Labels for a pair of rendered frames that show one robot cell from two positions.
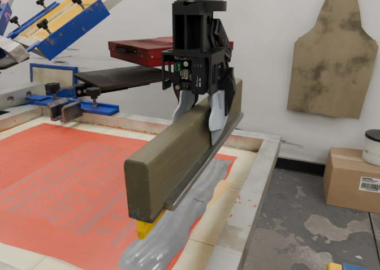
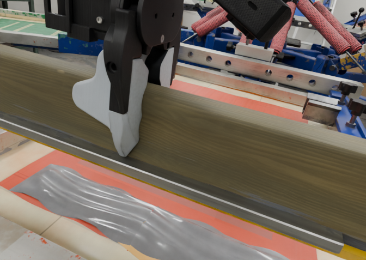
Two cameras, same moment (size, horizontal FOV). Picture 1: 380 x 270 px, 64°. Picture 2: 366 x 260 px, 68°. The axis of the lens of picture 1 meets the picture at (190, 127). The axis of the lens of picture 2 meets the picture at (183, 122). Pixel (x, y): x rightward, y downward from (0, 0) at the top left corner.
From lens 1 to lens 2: 0.54 m
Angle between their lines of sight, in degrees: 77
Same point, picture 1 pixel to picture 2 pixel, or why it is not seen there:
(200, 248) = (37, 225)
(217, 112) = (107, 94)
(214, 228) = (69, 246)
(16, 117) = (293, 96)
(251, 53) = not seen: outside the picture
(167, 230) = (81, 194)
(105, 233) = not seen: hidden behind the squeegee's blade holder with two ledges
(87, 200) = not seen: hidden behind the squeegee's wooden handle
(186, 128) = (45, 65)
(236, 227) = (10, 242)
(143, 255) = (50, 176)
